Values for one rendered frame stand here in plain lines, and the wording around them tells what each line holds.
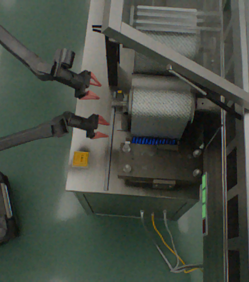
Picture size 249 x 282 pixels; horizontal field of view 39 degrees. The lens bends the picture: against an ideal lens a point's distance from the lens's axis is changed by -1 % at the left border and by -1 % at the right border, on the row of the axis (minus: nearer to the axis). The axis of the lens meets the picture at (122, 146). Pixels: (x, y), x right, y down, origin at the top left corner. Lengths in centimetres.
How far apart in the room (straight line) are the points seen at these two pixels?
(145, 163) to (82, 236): 113
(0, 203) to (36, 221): 32
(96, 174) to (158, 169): 32
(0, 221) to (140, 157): 117
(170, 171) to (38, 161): 140
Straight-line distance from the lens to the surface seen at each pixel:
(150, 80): 155
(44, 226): 265
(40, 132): 153
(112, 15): 76
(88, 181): 173
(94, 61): 200
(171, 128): 155
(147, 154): 163
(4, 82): 313
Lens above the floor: 257
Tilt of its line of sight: 71 degrees down
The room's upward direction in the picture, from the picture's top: straight up
